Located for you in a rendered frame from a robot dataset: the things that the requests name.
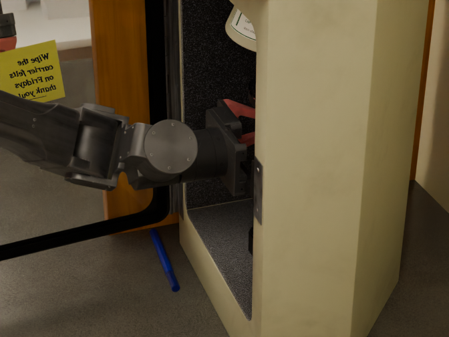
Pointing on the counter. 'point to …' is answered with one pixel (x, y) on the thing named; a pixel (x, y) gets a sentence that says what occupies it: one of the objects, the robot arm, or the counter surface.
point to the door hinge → (172, 60)
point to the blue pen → (164, 260)
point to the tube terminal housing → (325, 164)
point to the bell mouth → (240, 30)
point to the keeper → (258, 190)
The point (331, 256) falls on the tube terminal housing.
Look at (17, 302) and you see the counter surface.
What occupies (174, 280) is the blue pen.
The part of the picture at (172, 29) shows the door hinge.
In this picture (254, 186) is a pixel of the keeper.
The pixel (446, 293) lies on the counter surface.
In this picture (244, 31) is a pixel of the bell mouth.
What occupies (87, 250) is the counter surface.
